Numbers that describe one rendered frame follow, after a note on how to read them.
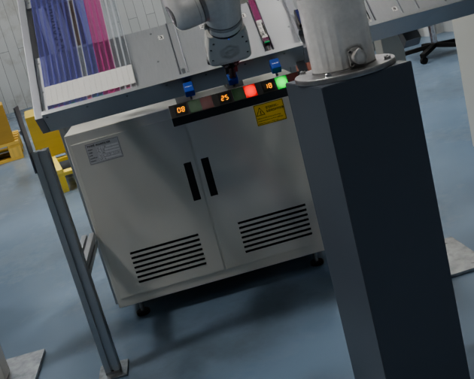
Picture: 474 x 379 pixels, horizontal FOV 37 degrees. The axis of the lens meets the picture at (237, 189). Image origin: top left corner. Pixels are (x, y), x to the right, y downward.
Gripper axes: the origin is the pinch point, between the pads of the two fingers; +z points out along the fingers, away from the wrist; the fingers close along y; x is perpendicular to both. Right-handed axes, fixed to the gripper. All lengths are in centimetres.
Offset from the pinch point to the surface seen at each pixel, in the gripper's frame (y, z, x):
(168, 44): -12.8, 3.7, 15.5
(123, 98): -27.0, 3.5, 2.3
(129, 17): -53, 669, 676
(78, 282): -52, 34, -28
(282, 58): 13.5, 4.4, 2.3
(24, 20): -48, 2, 35
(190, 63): -8.8, 3.7, 7.7
